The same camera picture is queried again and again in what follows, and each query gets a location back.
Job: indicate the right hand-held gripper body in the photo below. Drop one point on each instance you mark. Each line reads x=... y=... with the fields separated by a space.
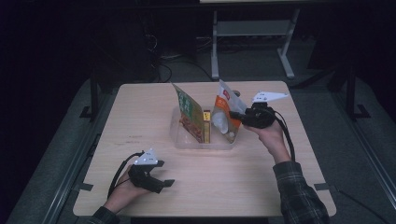
x=260 y=115

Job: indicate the small yellow brown packet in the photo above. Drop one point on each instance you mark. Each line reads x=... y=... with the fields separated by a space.
x=207 y=129

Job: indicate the black metal stand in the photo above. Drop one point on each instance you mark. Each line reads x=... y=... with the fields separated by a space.
x=351 y=96
x=93 y=99

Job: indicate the clear plastic container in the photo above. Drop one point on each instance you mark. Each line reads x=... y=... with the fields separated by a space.
x=183 y=138

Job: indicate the white metal stand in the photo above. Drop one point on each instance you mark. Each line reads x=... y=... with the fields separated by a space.
x=252 y=28

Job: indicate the green and red food packet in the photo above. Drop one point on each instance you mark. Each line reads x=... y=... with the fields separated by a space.
x=190 y=116

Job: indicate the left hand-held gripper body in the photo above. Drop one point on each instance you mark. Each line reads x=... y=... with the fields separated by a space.
x=144 y=179

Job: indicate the white and orange food packet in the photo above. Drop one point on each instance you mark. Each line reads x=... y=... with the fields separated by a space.
x=225 y=105

